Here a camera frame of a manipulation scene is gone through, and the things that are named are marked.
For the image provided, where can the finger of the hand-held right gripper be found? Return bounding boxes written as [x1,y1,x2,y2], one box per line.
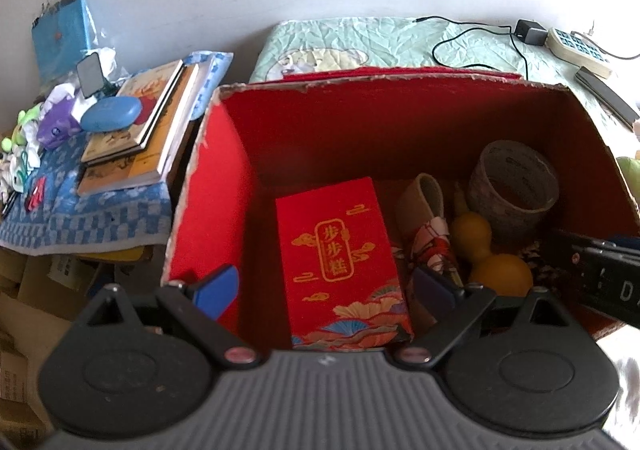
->
[547,229,608,302]

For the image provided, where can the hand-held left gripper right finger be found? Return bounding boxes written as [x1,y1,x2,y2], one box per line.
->
[395,265,573,372]

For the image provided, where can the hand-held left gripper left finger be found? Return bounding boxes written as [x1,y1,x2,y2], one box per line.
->
[75,264,263,372]

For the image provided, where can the brown pine cone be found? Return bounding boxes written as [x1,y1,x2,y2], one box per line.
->
[520,240,566,298]

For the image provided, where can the red white bag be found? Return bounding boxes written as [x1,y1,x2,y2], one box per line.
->
[397,173,466,326]

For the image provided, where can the orange gourd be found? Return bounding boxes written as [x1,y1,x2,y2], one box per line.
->
[450,182,534,298]

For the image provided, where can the printed packing tape roll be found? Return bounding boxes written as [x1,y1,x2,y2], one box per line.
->
[467,140,561,245]

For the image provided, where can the small red gift box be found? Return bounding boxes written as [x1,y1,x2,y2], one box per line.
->
[275,176,415,350]

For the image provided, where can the red cardboard box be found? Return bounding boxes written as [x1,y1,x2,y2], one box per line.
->
[160,66,640,356]

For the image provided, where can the green plush toy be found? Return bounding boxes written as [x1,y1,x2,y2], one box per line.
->
[616,156,640,203]

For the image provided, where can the blue patterned cloth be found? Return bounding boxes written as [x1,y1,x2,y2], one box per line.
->
[0,130,173,256]

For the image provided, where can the stack of books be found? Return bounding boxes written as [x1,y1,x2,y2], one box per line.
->
[76,64,202,197]

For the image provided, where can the black slim device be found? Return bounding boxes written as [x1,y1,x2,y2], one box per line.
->
[574,66,640,127]

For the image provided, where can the brown cardboard box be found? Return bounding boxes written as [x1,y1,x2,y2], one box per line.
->
[0,250,108,450]

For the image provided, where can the orange cover book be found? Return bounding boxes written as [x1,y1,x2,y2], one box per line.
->
[81,60,186,166]

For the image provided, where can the small red toy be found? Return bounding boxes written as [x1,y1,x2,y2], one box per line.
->
[24,175,47,209]

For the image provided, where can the blue oval case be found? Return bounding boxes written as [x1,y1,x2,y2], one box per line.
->
[80,96,142,133]

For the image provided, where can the white power strip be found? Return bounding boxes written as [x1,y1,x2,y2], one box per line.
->
[545,26,613,80]

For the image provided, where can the blue white packet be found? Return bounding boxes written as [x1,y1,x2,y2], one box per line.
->
[177,50,234,118]

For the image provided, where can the purple plush toy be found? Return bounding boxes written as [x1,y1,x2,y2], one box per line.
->
[37,100,83,149]

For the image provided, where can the black charger adapter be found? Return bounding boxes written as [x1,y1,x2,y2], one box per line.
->
[515,19,548,47]

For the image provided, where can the small white toy figures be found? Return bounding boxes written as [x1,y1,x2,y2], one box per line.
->
[0,150,41,193]

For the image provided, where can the white crumpled plastic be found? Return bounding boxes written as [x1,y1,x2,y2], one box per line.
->
[42,46,131,121]

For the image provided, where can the black smartphone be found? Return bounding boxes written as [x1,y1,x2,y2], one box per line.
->
[76,52,106,98]

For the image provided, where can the green printed bed sheet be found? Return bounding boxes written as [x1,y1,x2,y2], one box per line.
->
[248,17,640,156]

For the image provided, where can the blue gift bag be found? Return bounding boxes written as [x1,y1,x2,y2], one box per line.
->
[31,0,98,86]

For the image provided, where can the grey power cord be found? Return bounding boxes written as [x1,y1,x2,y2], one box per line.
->
[597,45,640,61]

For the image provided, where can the black charger cable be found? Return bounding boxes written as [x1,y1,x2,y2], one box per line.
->
[412,16,531,81]

